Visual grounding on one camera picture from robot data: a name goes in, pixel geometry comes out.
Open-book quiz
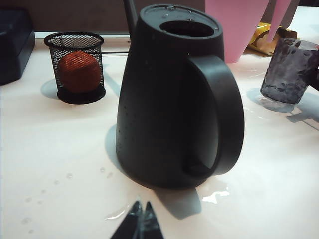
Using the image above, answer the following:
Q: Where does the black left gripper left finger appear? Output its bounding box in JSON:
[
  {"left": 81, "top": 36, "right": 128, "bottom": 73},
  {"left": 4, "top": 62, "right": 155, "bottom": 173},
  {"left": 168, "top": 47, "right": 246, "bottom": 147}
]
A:
[{"left": 109, "top": 200, "right": 143, "bottom": 239}]

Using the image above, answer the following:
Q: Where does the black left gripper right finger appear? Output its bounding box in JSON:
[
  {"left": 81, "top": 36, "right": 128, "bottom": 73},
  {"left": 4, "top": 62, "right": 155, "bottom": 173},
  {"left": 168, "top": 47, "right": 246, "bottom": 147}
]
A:
[{"left": 140, "top": 200, "right": 165, "bottom": 239}]

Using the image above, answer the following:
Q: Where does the black kettle with spout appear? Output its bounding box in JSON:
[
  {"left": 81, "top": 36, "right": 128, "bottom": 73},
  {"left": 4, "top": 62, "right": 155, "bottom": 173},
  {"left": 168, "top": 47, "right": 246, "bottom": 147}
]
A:
[{"left": 116, "top": 0, "right": 245, "bottom": 191}]

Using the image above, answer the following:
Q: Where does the yellow potato chip bag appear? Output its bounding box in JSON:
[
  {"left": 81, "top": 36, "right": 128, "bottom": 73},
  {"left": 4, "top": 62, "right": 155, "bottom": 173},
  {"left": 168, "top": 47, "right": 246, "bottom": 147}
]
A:
[{"left": 245, "top": 22, "right": 298, "bottom": 56}]

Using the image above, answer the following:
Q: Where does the purple textured glass cup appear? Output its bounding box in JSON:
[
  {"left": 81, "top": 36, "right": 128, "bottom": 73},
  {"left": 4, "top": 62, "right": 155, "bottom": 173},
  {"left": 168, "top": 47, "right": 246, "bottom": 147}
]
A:
[{"left": 260, "top": 37, "right": 319, "bottom": 104}]

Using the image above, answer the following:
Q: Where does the orange ball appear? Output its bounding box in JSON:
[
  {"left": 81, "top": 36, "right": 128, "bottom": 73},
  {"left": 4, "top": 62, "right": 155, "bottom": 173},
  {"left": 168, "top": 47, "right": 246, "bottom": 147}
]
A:
[{"left": 59, "top": 51, "right": 101, "bottom": 94}]

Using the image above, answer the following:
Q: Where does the brown desk divider panel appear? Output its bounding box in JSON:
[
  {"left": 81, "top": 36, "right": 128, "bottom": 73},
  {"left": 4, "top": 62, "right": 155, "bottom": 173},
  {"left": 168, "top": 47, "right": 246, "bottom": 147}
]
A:
[{"left": 0, "top": 0, "right": 205, "bottom": 32}]

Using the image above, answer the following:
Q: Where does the black mesh pen holder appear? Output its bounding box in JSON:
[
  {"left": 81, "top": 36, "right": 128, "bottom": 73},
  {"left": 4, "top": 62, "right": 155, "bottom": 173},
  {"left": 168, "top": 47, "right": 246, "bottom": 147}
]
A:
[{"left": 44, "top": 31, "right": 106, "bottom": 105}]

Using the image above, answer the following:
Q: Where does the pink plastic watering can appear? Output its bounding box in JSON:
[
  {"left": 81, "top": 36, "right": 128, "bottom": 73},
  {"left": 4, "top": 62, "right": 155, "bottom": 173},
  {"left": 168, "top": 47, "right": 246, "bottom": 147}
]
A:
[{"left": 204, "top": 0, "right": 299, "bottom": 64}]

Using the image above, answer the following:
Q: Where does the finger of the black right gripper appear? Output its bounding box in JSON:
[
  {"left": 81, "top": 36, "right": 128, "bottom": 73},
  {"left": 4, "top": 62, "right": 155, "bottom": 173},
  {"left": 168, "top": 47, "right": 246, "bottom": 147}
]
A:
[{"left": 305, "top": 62, "right": 319, "bottom": 92}]

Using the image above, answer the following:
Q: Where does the black box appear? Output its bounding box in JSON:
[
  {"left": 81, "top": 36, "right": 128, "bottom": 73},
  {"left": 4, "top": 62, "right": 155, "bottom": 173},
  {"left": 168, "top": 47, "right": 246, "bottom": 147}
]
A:
[{"left": 0, "top": 8, "right": 36, "bottom": 86}]

